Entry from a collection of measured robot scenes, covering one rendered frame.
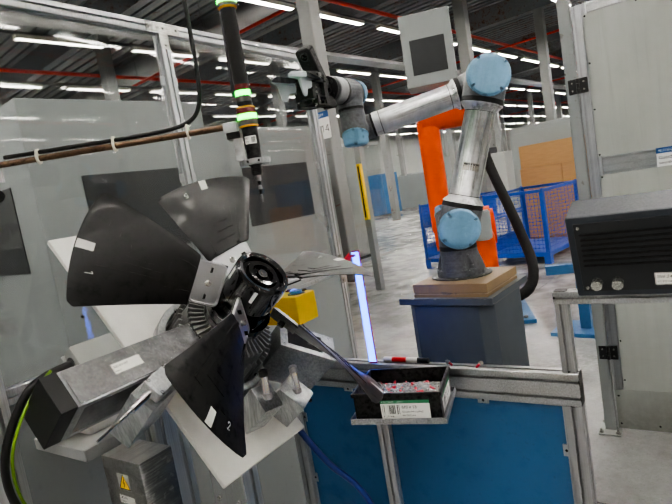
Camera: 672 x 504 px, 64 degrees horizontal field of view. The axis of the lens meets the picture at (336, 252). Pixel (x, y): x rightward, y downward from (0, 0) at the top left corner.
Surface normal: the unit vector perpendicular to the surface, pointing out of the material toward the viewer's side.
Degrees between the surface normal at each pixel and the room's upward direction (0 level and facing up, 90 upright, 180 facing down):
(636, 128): 89
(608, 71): 90
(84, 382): 50
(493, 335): 90
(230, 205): 45
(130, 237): 78
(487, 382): 90
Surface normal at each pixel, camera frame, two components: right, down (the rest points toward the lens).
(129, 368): 0.52, -0.69
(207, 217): -0.07, -0.53
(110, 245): 0.53, -0.19
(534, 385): -0.54, 0.18
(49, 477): 0.82, -0.07
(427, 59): -0.21, 0.14
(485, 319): 0.12, 0.09
